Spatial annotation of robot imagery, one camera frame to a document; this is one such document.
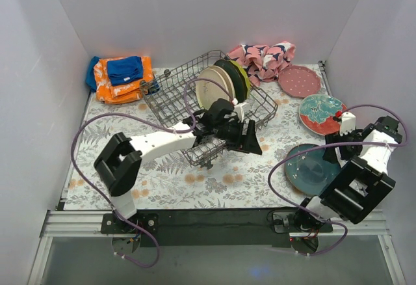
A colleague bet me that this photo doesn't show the dark blue floral plate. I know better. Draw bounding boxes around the dark blue floral plate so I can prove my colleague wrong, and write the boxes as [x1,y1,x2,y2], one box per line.
[284,149,341,197]
[214,59,248,103]

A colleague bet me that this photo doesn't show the cream green plate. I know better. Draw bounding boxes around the cream green plate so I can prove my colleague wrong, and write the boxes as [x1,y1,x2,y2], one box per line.
[196,68,229,110]
[209,65,235,99]

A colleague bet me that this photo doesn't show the red teal floral plate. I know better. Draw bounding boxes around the red teal floral plate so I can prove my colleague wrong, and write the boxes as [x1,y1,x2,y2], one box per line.
[298,94,346,135]

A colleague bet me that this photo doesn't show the grey wire dish rack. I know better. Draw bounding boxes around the grey wire dish rack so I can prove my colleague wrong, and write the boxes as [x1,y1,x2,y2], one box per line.
[140,50,278,169]

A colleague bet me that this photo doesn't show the green polka dot plate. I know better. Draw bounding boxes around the green polka dot plate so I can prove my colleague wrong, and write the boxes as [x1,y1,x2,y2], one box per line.
[228,60,251,100]

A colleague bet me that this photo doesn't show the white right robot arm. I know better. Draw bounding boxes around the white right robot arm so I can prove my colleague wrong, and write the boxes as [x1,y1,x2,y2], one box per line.
[284,112,402,232]

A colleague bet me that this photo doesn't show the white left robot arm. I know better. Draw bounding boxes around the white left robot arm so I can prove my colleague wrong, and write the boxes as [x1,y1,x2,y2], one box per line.
[94,98,263,233]

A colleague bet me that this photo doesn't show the floral patterned table mat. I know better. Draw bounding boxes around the floral patterned table mat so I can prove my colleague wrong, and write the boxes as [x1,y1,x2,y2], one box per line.
[62,82,324,211]

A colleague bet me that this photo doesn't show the pink navy patterned cloth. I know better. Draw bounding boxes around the pink navy patterned cloth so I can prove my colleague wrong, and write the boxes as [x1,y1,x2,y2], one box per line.
[226,41,296,87]

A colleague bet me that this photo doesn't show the pink polka dot plate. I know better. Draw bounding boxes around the pink polka dot plate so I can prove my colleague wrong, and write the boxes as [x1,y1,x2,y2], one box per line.
[278,65,321,98]

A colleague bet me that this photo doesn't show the orange white patterned cloth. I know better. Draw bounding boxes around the orange white patterned cloth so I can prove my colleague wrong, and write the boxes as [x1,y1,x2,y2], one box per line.
[93,56,154,105]

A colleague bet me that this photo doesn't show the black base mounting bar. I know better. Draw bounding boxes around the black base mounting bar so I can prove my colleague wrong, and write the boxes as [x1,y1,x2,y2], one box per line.
[100,205,334,249]

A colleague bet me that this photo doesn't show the blue folded towel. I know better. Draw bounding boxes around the blue folded towel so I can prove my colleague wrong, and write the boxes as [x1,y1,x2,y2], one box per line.
[85,56,144,92]

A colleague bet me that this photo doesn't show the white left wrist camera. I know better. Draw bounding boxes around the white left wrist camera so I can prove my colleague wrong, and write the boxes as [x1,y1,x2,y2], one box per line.
[231,98,251,122]

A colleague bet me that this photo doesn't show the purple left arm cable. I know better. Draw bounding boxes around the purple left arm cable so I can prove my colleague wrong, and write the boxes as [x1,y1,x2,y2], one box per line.
[71,79,235,269]

